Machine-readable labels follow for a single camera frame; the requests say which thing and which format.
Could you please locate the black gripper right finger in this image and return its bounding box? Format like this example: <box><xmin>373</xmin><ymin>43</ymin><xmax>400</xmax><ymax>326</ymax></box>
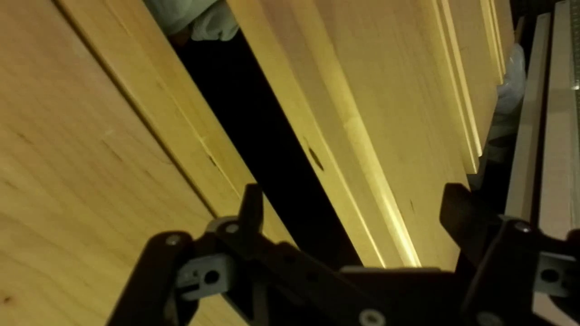
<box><xmin>440</xmin><ymin>183</ymin><xmax>502</xmax><ymax>266</ymax></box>

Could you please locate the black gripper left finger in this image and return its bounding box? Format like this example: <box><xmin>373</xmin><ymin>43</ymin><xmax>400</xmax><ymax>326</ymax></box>
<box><xmin>237</xmin><ymin>183</ymin><xmax>263</xmax><ymax>237</ymax></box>

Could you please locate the light wood top drawer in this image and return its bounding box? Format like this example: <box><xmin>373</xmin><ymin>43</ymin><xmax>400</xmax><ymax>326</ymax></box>
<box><xmin>433</xmin><ymin>0</ymin><xmax>516</xmax><ymax>159</ymax></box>

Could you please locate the light wooden side table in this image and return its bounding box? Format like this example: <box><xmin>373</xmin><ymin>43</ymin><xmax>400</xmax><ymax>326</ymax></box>
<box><xmin>505</xmin><ymin>0</ymin><xmax>580</xmax><ymax>239</ymax></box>

